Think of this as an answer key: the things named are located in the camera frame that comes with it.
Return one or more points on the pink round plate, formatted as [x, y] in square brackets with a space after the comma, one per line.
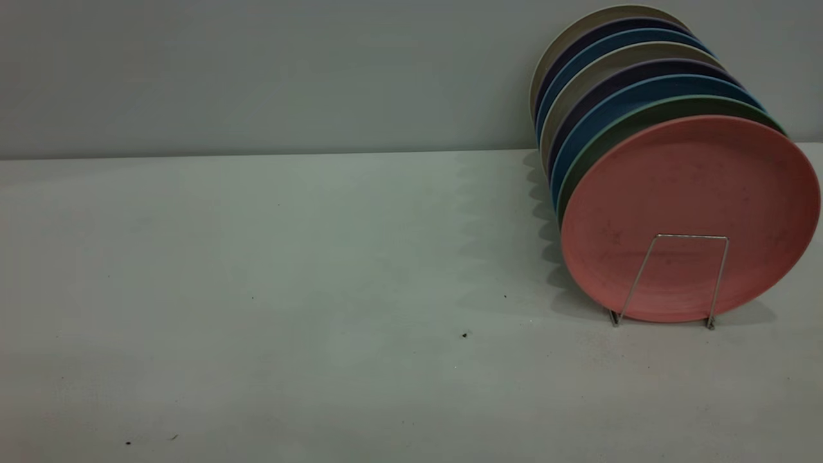
[691, 218]

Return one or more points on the green round plate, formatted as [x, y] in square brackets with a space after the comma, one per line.
[643, 114]

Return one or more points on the blue round plate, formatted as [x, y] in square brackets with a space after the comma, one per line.
[617, 40]
[643, 93]

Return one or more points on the beige round plate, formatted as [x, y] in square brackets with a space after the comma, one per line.
[630, 53]
[591, 21]

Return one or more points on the purple round plate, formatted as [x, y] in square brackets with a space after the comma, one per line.
[643, 69]
[611, 26]

